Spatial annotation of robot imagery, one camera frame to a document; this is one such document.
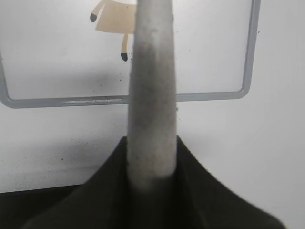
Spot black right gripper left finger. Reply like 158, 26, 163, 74
0, 137, 130, 229

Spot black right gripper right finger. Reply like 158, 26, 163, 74
171, 135, 285, 229

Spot white-handled steel cleaver knife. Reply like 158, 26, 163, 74
127, 0, 177, 192

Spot white grey deer cutting board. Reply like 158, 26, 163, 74
0, 0, 261, 109

